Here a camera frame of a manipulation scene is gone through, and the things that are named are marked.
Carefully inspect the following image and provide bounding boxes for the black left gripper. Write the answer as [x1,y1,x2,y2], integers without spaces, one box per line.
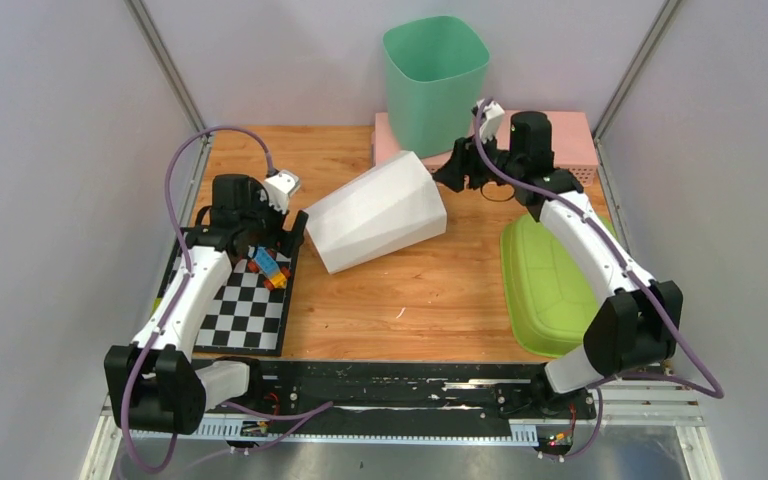
[240,184,307,258]

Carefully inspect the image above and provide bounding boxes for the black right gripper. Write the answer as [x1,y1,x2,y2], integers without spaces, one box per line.
[433,128,523,194]

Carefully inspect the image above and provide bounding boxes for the white translucent bin liner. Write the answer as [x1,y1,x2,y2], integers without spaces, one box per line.
[305,151,448,274]

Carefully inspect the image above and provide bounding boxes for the pink perforated plastic basket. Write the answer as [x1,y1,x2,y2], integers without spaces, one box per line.
[371,112,451,172]

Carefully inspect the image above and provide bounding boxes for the mint green trash bin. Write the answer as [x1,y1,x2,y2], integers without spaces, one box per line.
[382,16,491,158]

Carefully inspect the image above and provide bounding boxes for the large lime green tub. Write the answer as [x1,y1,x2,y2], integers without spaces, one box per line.
[500,214,601,358]

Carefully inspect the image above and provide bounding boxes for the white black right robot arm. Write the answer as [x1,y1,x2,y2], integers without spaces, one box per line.
[432,102,683,418]

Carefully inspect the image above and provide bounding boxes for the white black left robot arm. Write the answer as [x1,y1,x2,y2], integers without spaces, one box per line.
[104,170,308,435]

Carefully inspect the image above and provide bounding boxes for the blue yellow toy car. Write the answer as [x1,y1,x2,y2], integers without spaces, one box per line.
[246,247,291,291]

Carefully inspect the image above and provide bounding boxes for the black white checkerboard mat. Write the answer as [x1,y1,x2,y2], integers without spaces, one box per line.
[133,246,292,356]

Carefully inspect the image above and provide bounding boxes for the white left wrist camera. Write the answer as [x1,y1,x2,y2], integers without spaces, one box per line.
[263,170,301,214]

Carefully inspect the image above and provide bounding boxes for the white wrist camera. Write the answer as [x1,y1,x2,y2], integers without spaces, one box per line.
[473,98,505,143]
[263,170,301,214]

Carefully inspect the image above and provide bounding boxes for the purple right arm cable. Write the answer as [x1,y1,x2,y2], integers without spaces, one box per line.
[471,97,726,462]

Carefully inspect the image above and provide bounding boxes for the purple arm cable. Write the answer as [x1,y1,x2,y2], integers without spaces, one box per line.
[471,97,726,462]
[119,125,336,475]

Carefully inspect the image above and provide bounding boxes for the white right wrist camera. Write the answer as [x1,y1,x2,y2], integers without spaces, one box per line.
[473,98,505,143]

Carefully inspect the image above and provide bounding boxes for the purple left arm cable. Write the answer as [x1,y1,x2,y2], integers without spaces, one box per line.
[119,125,336,475]

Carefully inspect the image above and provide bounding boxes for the left aluminium frame post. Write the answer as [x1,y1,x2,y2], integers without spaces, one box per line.
[124,0,207,131]

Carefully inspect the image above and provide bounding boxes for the aluminium frame post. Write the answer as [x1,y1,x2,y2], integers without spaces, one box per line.
[592,0,685,143]
[124,0,207,131]

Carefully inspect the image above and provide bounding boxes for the right aluminium frame post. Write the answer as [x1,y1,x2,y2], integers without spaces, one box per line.
[592,0,685,143]

